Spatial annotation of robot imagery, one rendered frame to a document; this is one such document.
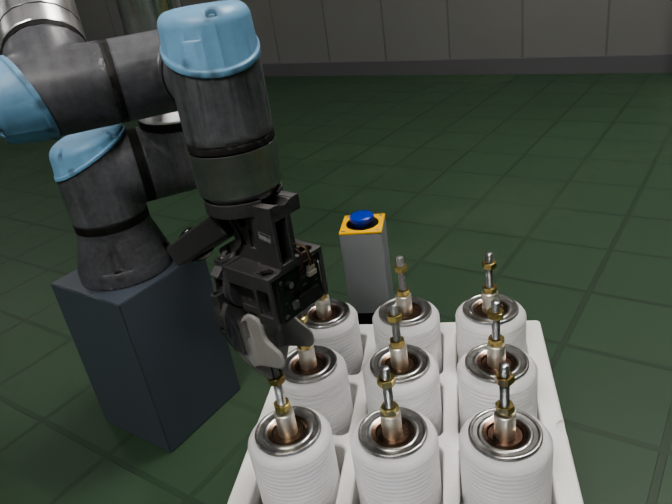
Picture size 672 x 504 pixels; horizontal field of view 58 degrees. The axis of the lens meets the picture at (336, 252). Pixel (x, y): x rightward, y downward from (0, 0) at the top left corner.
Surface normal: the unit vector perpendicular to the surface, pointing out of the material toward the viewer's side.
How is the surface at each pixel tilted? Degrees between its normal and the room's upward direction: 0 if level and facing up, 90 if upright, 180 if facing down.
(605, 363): 0
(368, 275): 90
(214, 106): 90
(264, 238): 90
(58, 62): 43
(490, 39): 90
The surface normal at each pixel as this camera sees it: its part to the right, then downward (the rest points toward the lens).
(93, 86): 0.36, 0.26
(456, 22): -0.54, 0.45
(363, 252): -0.15, 0.47
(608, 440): -0.14, -0.88
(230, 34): 0.62, 0.24
